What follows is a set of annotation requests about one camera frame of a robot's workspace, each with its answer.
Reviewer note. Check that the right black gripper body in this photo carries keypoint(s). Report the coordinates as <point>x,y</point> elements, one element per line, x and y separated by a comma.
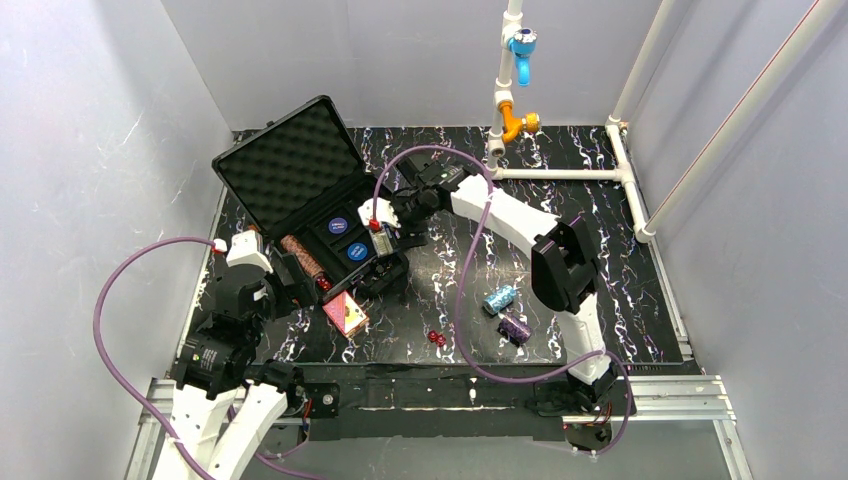
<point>389,259</point>

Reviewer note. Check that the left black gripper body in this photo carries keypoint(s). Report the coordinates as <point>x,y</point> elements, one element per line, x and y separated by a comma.
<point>299,285</point>

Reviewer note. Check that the red playing card box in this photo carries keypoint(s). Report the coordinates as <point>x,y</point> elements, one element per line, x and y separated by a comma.
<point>346,314</point>

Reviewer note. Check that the black foam-lined poker case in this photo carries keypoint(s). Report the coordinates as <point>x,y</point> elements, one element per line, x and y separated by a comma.
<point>293,177</point>

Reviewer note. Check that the blue playing card box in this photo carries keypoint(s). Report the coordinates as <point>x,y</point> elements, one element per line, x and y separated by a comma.
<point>383,242</point>

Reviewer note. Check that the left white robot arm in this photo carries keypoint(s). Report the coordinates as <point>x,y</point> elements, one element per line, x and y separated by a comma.
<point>224,402</point>

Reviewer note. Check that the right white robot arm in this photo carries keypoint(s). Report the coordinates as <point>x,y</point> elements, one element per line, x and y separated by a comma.
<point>564,264</point>

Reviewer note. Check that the red dice in case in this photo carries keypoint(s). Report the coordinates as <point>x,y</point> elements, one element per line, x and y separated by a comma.
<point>324,284</point>

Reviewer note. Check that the orange black poker chip stack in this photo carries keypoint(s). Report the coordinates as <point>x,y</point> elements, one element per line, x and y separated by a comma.
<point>307,261</point>

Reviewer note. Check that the blue big blind button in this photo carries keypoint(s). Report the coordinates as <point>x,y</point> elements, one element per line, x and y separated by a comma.
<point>357,252</point>

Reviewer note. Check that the blue small blind button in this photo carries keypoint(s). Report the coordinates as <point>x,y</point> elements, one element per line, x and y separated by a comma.
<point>338,225</point>

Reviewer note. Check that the light blue poker chip stack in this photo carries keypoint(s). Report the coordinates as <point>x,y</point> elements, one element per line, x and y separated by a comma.
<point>499,299</point>

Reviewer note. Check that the red dice pair on table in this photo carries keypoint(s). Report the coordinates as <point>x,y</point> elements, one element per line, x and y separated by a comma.
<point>437,338</point>

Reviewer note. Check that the orange pipe fitting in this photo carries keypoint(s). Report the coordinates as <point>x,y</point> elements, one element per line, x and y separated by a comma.
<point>513,125</point>

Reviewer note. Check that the purple poker chip stack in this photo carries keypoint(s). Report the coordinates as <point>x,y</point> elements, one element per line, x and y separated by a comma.
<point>514,329</point>

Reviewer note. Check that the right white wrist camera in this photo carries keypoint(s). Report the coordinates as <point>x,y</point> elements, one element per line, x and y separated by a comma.
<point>375,214</point>

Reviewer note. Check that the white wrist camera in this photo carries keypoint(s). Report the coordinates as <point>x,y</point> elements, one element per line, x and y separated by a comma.
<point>375,214</point>
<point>247,248</point>

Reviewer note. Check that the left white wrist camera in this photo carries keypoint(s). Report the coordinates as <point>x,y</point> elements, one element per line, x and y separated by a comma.
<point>247,248</point>

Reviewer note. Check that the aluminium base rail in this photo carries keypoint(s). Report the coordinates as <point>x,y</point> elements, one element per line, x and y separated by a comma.
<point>457,406</point>

